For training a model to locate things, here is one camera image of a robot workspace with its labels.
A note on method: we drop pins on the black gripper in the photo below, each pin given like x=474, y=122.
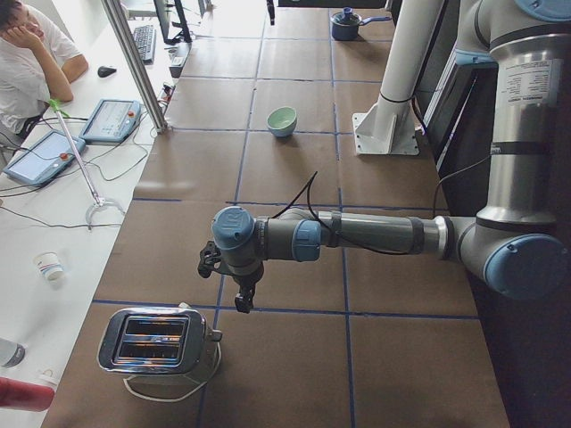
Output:
x=246, y=281

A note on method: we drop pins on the green bowl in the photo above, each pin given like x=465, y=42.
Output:
x=282, y=114

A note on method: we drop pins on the blue bowl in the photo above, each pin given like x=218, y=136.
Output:
x=282, y=129

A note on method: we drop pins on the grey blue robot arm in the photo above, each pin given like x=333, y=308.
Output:
x=298, y=145

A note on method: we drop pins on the silver toaster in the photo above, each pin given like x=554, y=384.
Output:
x=160, y=345

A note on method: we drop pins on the white paper cup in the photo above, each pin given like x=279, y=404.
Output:
x=49, y=265

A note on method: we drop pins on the far blue teach pendant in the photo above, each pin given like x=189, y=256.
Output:
x=111, y=122

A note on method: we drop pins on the blue teach pendant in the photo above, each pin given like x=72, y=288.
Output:
x=43, y=161
x=111, y=122

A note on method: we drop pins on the near blue teach pendant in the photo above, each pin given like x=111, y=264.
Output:
x=43, y=161

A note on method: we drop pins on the red bottle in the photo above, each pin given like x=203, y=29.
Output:
x=25, y=396

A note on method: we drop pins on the black computer mouse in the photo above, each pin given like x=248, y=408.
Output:
x=105, y=71

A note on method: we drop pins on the reacher grabber tool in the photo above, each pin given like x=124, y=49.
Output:
x=100, y=203

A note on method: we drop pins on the black keyboard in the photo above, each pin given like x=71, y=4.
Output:
x=145, y=40

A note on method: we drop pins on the blue saucepan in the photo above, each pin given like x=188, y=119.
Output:
x=345, y=25

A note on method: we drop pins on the black monitor stand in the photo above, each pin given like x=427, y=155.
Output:
x=172, y=20

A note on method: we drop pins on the person in white shirt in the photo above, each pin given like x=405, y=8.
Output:
x=38, y=64

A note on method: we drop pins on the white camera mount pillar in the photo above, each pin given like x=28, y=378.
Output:
x=387, y=128

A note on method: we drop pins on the aluminium frame post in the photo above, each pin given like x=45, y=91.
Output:
x=122, y=31

